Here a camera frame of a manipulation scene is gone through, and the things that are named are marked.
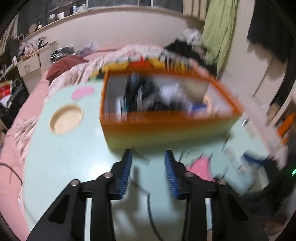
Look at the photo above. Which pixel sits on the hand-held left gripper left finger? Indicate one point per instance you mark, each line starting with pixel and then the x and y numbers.
pixel 124 176

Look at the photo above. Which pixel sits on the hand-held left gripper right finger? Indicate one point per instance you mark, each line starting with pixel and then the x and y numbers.
pixel 172 178

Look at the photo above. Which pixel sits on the orange cardboard box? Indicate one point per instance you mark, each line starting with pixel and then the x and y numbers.
pixel 161 129

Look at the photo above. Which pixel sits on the mint green desktop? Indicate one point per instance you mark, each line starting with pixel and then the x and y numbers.
pixel 69 162

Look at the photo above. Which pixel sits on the small blue object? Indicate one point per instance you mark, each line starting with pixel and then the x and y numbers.
pixel 253 159

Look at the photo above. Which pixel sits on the black device with green light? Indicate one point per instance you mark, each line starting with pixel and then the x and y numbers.
pixel 284 183

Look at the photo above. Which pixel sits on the cartoon printed blanket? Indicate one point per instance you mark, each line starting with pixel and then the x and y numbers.
pixel 159 63

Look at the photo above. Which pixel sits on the pink floral quilt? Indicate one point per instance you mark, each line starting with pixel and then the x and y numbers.
pixel 69 74

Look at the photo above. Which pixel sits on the pink bed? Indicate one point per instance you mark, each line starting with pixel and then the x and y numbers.
pixel 30 102

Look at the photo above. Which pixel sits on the beige hat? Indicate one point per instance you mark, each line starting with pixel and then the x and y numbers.
pixel 273 111

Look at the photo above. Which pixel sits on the dark red pillow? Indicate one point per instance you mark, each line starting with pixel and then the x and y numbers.
pixel 62 67

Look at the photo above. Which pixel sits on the pile of black clothes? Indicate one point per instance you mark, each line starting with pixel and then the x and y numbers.
pixel 178 46

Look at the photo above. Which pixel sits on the lavender patterned cloth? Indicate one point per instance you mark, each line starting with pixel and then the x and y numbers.
pixel 89 48

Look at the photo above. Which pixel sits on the dark clothes pile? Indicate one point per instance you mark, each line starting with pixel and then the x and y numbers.
pixel 7 115

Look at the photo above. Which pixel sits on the black white striped clothes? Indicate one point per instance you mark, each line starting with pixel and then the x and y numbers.
pixel 60 54

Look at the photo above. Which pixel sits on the pile of white clothes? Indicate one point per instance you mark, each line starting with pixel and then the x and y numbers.
pixel 192 34

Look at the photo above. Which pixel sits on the white bedside cabinet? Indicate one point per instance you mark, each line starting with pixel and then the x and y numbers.
pixel 30 66

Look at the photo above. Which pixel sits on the red packet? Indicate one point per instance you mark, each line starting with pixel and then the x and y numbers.
pixel 4 89

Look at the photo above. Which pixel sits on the green hanging garment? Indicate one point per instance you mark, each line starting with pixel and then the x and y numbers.
pixel 219 30

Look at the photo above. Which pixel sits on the beige curtain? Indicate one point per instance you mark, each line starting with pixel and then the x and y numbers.
pixel 196 9

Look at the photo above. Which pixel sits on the black hanging garment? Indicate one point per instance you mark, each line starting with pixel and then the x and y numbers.
pixel 259 30

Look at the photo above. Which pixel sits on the white cup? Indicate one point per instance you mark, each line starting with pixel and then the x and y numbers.
pixel 60 15

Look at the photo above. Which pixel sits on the dark window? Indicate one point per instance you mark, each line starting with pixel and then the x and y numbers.
pixel 138 2

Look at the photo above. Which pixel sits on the round mirror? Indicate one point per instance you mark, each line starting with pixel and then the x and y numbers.
pixel 32 27

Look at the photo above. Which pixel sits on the white bottle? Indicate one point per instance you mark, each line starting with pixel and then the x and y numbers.
pixel 74 8

